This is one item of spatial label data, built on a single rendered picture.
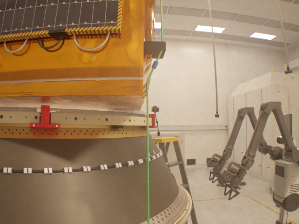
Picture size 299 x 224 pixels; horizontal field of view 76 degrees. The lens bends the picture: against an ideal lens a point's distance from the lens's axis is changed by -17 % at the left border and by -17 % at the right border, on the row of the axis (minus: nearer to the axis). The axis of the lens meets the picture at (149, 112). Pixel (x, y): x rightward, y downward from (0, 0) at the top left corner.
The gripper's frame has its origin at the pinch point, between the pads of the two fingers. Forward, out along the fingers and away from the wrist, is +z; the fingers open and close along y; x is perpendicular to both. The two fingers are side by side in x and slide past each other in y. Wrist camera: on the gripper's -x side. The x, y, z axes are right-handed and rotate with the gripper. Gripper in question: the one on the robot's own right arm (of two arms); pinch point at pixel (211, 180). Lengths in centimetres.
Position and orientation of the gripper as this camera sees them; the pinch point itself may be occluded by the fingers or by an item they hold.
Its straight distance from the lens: 191.2
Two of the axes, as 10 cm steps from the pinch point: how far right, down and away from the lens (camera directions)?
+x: 8.7, 5.0, -0.6
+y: -0.3, -0.6, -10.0
